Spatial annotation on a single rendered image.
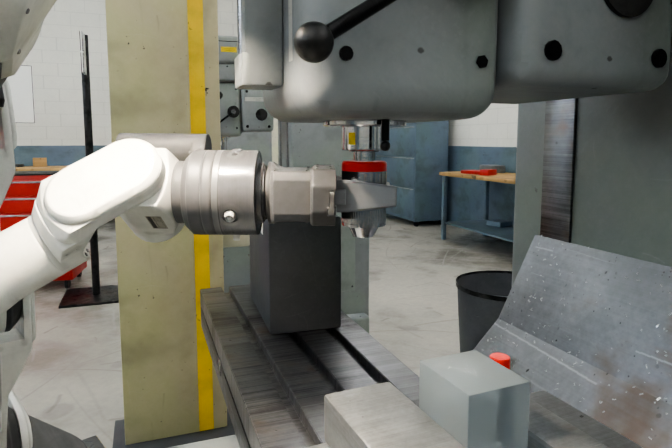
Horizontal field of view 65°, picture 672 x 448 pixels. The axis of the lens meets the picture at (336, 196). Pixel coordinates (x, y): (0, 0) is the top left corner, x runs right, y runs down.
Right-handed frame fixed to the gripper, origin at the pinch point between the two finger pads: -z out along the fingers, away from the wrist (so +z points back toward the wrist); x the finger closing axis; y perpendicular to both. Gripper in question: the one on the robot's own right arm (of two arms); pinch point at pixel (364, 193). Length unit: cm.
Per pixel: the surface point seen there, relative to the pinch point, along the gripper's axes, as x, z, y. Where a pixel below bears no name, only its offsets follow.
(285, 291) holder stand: 26.8, 10.1, 18.5
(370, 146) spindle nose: -2.4, -0.3, -5.0
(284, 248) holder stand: 26.8, 10.3, 11.6
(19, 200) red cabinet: 387, 257, 48
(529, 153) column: 29.4, -29.1, -3.7
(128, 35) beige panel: 155, 79, -45
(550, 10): -7.3, -15.7, -17.2
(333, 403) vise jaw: -16.6, 3.5, 14.5
